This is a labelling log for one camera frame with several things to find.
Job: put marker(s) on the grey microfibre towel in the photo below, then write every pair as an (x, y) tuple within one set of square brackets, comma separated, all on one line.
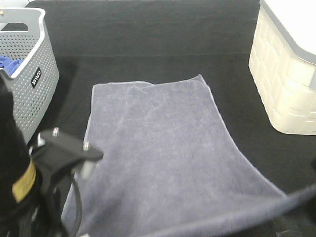
[(170, 167)]

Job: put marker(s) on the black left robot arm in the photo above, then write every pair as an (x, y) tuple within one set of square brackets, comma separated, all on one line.
[(23, 210)]

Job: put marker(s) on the blue towel in basket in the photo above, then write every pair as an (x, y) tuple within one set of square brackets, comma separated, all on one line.
[(9, 65)]

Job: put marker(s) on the grey perforated laundry basket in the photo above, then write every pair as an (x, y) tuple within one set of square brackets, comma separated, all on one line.
[(34, 82)]

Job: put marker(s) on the cream plastic storage bin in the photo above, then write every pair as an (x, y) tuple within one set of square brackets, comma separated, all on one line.
[(282, 63)]

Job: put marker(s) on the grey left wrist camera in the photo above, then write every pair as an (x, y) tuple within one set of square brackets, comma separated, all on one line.
[(64, 154)]

